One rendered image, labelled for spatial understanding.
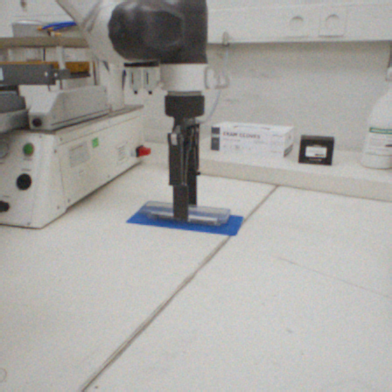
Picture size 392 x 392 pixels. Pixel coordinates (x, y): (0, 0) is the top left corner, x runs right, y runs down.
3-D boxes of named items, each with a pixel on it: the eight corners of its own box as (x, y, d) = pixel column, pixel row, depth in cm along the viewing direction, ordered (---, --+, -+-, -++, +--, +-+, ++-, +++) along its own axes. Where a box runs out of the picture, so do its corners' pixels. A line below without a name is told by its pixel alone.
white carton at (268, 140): (224, 143, 127) (225, 121, 124) (292, 150, 118) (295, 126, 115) (210, 150, 117) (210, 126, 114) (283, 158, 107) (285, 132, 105)
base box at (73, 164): (53, 155, 130) (46, 104, 123) (155, 162, 120) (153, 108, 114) (-92, 213, 81) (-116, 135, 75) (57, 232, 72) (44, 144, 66)
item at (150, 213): (137, 219, 78) (137, 209, 77) (148, 209, 83) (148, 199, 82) (226, 229, 73) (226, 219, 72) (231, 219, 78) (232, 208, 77)
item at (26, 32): (31, 75, 109) (24, 27, 105) (127, 75, 102) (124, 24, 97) (-37, 80, 88) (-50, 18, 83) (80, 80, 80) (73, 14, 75)
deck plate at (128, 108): (46, 104, 124) (46, 101, 124) (143, 107, 115) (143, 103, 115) (-81, 128, 82) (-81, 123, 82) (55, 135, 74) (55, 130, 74)
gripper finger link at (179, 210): (188, 184, 72) (187, 185, 71) (188, 218, 75) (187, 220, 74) (173, 183, 73) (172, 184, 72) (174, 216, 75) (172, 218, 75)
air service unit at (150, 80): (120, 93, 104) (116, 36, 99) (170, 94, 101) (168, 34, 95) (111, 94, 100) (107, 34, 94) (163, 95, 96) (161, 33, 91)
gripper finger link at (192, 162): (175, 126, 72) (177, 123, 73) (181, 175, 79) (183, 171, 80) (195, 127, 71) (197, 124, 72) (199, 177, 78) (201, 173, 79)
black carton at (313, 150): (298, 157, 108) (300, 134, 105) (331, 160, 105) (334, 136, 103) (297, 163, 102) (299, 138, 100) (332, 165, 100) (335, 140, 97)
